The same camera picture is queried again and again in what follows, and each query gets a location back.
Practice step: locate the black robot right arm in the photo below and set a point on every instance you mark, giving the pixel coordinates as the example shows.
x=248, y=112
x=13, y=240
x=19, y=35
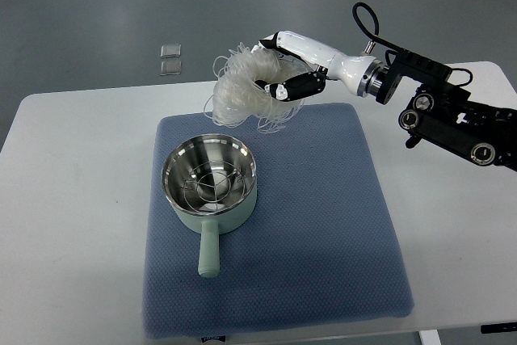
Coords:
x=442, y=113

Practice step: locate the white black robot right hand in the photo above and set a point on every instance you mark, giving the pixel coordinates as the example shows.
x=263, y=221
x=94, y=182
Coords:
x=361, y=75

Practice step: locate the white table leg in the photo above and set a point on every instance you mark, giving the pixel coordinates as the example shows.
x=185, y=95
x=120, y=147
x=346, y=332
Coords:
x=429, y=337

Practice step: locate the white vermicelli noodle nest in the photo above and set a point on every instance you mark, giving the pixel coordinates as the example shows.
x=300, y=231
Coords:
x=236, y=95

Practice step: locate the round wire steaming rack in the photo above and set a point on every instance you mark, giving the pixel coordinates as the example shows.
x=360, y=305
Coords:
x=213, y=187

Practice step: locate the mint green steel pot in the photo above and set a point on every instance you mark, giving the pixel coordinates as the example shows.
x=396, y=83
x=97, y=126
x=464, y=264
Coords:
x=211, y=147

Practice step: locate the blue textured cloth mat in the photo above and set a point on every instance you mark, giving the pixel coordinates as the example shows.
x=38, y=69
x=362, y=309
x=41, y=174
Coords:
x=319, y=247

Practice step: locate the black bracket under table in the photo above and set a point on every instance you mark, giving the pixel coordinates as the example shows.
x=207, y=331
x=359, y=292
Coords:
x=499, y=328

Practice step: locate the upper clear floor plate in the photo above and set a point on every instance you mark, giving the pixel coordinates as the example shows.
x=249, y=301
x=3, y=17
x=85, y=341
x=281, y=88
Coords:
x=171, y=50

